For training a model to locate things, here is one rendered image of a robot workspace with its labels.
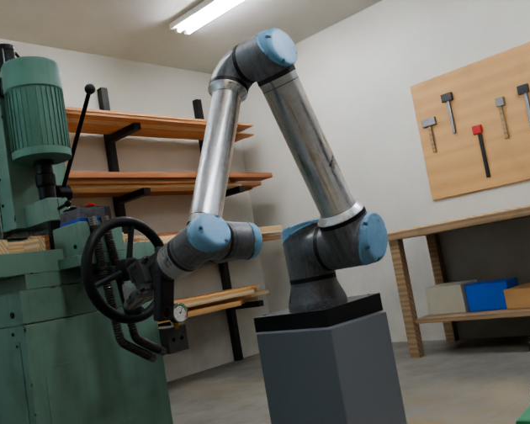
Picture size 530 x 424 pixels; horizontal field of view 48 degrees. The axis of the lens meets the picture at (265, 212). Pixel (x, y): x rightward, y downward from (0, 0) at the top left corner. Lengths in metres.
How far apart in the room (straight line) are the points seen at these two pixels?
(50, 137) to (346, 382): 1.13
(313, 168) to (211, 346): 3.74
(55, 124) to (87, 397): 0.81
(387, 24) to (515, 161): 1.51
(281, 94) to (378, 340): 0.81
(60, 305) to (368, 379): 0.91
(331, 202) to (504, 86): 2.93
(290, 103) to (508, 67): 3.00
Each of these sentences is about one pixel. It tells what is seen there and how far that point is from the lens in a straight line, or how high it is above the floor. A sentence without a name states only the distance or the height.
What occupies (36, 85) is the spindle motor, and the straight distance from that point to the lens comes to 1.98.
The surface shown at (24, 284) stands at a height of 0.81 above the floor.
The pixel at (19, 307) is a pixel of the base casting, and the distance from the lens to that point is 1.70.
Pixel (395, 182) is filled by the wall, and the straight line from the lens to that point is 4.87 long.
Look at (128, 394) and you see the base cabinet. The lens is 1.86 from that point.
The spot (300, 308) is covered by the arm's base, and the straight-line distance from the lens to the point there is 1.87.
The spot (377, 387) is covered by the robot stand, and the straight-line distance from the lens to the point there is 1.91.
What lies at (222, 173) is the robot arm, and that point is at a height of 1.02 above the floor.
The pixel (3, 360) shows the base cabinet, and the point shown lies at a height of 0.63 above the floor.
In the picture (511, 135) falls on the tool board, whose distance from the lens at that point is 4.48.
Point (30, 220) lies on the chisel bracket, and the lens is 1.99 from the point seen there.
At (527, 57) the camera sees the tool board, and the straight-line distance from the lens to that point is 4.50.
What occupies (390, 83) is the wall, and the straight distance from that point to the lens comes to 4.96.
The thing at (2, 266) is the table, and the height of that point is 0.87.
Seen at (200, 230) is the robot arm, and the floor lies 0.85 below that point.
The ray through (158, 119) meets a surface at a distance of 4.68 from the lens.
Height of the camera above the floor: 0.75
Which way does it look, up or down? 5 degrees up
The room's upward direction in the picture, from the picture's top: 10 degrees counter-clockwise
